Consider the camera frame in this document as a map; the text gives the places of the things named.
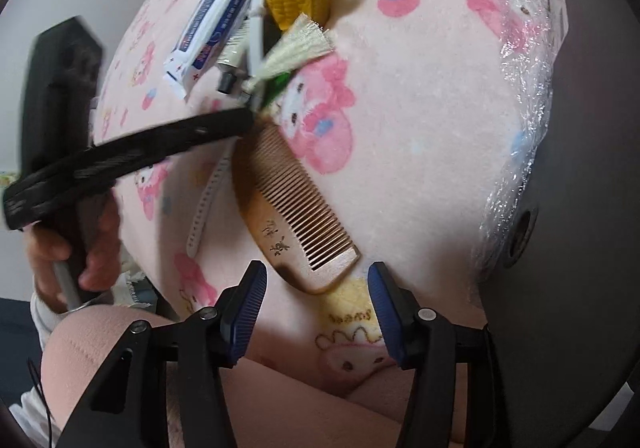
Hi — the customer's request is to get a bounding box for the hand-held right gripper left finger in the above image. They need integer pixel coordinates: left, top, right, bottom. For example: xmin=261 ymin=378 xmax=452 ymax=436
xmin=60 ymin=260 xmax=268 ymax=448

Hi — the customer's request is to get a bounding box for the dark grey board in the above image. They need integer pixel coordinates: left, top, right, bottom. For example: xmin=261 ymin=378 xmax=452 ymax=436
xmin=472 ymin=0 xmax=640 ymax=448

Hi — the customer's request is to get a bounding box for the white plastic stick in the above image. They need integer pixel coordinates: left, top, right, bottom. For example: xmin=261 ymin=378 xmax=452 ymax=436
xmin=246 ymin=0 xmax=267 ymax=78

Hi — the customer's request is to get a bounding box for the blue and white box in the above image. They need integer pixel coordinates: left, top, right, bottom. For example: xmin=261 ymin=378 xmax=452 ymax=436
xmin=164 ymin=0 xmax=257 ymax=102

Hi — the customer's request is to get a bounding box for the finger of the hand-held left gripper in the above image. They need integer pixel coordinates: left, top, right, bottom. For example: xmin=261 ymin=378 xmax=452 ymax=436
xmin=2 ymin=148 xmax=173 ymax=231
xmin=85 ymin=108 xmax=257 ymax=163

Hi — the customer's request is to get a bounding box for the pink printed blanket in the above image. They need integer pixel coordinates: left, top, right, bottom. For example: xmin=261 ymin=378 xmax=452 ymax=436
xmin=92 ymin=0 xmax=556 ymax=379

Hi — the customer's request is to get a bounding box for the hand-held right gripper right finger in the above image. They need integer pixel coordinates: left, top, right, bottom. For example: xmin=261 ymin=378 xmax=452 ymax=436
xmin=367 ymin=262 xmax=506 ymax=448

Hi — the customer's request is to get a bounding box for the thin black cable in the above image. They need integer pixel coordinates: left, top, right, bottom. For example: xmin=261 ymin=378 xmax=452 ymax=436
xmin=27 ymin=358 xmax=57 ymax=448

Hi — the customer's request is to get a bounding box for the white tube with black cap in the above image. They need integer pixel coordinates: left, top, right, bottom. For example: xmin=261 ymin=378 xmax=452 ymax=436
xmin=216 ymin=20 xmax=252 ymax=96

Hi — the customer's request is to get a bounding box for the clear plastic film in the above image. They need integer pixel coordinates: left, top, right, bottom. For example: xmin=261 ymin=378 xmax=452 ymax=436
xmin=477 ymin=0 xmax=563 ymax=281

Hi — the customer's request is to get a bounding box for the person's pink clothed leg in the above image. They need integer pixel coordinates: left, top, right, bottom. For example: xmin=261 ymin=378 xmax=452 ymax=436
xmin=40 ymin=303 xmax=473 ymax=448

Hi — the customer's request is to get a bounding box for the person's left hand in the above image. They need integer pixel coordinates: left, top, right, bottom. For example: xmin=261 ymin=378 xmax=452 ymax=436
xmin=24 ymin=195 xmax=123 ymax=315

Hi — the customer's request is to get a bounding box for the white watch strap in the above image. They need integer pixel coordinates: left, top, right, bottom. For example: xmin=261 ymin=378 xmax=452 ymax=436
xmin=186 ymin=155 xmax=233 ymax=259

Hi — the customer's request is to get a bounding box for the wooden comb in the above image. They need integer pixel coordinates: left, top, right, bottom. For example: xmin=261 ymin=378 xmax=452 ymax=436
xmin=232 ymin=120 xmax=362 ymax=296

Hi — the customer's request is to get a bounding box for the white brush with bristles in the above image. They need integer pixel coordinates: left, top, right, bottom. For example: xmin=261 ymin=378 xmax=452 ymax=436
xmin=244 ymin=12 xmax=336 ymax=79

